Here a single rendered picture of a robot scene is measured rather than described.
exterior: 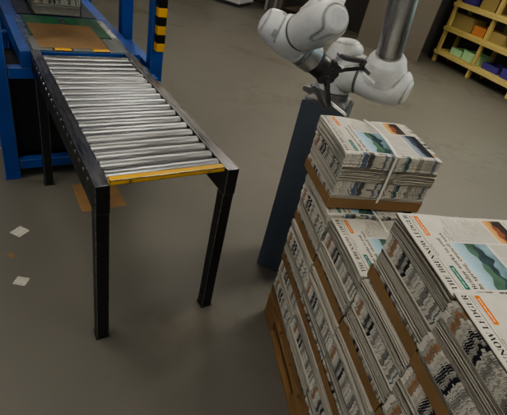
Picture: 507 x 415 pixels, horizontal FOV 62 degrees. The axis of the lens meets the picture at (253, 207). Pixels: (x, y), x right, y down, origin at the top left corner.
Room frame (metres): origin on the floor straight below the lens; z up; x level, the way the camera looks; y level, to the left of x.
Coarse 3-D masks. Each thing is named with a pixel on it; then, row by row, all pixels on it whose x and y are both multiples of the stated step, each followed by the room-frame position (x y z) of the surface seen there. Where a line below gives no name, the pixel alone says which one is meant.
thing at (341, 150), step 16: (320, 128) 1.50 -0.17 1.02; (336, 128) 1.43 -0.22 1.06; (352, 128) 1.47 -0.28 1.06; (320, 144) 1.47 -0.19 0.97; (336, 144) 1.35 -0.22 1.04; (352, 144) 1.34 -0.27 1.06; (368, 144) 1.37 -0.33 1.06; (320, 160) 1.43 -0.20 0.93; (336, 160) 1.32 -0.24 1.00; (352, 160) 1.27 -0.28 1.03; (368, 160) 1.29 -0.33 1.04; (384, 160) 1.31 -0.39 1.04; (320, 176) 1.38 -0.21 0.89; (336, 176) 1.28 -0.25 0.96; (352, 176) 1.29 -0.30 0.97; (368, 176) 1.30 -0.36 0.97; (336, 192) 1.28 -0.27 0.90; (352, 192) 1.30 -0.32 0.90; (368, 192) 1.32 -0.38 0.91
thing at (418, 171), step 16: (384, 128) 1.56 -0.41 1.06; (400, 128) 1.59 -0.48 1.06; (400, 144) 1.44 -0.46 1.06; (416, 144) 1.47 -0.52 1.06; (416, 160) 1.35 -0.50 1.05; (432, 160) 1.37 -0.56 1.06; (400, 176) 1.34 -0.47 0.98; (416, 176) 1.36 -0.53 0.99; (432, 176) 1.38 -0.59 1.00; (400, 192) 1.36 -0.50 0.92; (416, 192) 1.38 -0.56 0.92
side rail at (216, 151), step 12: (132, 60) 2.37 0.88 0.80; (144, 72) 2.23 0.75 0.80; (156, 84) 2.11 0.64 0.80; (168, 96) 1.98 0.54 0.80; (180, 108) 1.88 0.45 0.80; (192, 120) 1.78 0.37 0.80; (204, 132) 1.69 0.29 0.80; (204, 144) 1.59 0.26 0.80; (216, 156) 1.50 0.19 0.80; (228, 168) 1.43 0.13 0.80; (216, 180) 1.47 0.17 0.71; (228, 180) 1.42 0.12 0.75; (228, 192) 1.43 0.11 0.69
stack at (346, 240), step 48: (288, 240) 1.48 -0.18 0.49; (336, 240) 1.15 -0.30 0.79; (384, 240) 1.16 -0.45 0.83; (288, 288) 1.35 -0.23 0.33; (336, 288) 1.04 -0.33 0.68; (288, 336) 1.20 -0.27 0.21; (336, 336) 0.94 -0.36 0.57; (384, 336) 0.78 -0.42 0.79; (288, 384) 1.10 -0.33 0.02; (336, 384) 0.85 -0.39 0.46; (384, 384) 0.70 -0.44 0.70
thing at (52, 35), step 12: (36, 24) 2.59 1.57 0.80; (48, 24) 2.65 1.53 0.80; (36, 36) 2.38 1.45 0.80; (48, 36) 2.42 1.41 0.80; (60, 36) 2.48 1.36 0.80; (72, 36) 2.53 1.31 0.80; (84, 36) 2.58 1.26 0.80; (96, 36) 2.64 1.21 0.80; (72, 48) 2.33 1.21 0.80; (84, 48) 2.38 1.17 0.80; (96, 48) 2.43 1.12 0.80
